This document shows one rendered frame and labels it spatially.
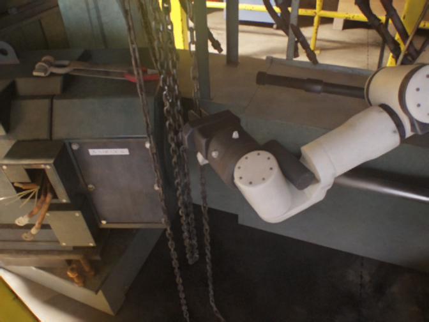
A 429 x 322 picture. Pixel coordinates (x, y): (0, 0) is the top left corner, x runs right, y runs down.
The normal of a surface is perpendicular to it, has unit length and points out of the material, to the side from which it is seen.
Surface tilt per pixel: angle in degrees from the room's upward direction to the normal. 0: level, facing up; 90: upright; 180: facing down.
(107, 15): 90
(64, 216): 90
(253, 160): 24
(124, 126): 45
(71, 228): 90
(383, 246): 90
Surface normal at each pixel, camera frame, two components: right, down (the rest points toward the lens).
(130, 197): -0.01, 0.65
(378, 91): -1.00, 0.00
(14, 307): 0.94, 0.21
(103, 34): -0.35, 0.61
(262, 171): -0.39, -0.56
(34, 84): -0.04, -0.03
